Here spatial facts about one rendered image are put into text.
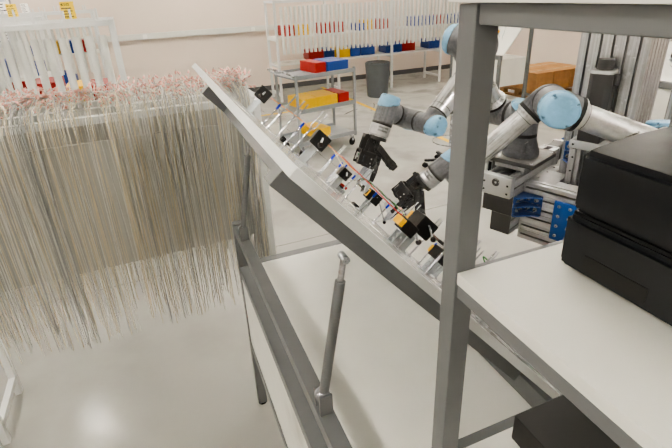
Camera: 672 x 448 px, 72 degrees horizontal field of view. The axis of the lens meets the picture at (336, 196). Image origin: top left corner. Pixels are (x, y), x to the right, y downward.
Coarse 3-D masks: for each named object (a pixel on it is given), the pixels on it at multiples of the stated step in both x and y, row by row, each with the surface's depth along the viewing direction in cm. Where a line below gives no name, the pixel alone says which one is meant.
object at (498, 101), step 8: (456, 24) 177; (448, 32) 177; (456, 32) 174; (448, 40) 177; (456, 40) 174; (448, 48) 179; (456, 48) 176; (496, 88) 194; (496, 96) 195; (504, 96) 198; (496, 104) 197; (504, 104) 198; (496, 112) 199; (496, 120) 201
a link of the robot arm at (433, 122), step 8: (496, 48) 165; (448, 88) 162; (440, 96) 162; (448, 96) 161; (432, 104) 163; (440, 104) 161; (448, 104) 161; (416, 112) 165; (424, 112) 164; (432, 112) 161; (440, 112) 160; (448, 112) 162; (416, 120) 163; (424, 120) 161; (432, 120) 158; (440, 120) 158; (416, 128) 164; (424, 128) 161; (432, 128) 158; (440, 128) 159
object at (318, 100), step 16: (304, 64) 557; (320, 64) 541; (336, 64) 549; (288, 96) 566; (304, 96) 556; (320, 96) 554; (336, 96) 565; (304, 112) 539; (304, 128) 585; (320, 128) 568; (336, 128) 612; (288, 144) 590; (304, 144) 553; (352, 144) 599
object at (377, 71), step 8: (368, 64) 827; (376, 64) 820; (384, 64) 822; (368, 72) 835; (376, 72) 826; (384, 72) 829; (368, 80) 842; (376, 80) 833; (384, 80) 836; (368, 88) 850; (376, 88) 840; (384, 88) 843; (368, 96) 858; (376, 96) 847
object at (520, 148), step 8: (520, 136) 194; (528, 136) 193; (536, 136) 195; (512, 144) 197; (520, 144) 195; (528, 144) 194; (536, 144) 196; (504, 152) 200; (512, 152) 197; (520, 152) 195; (528, 152) 195; (536, 152) 196
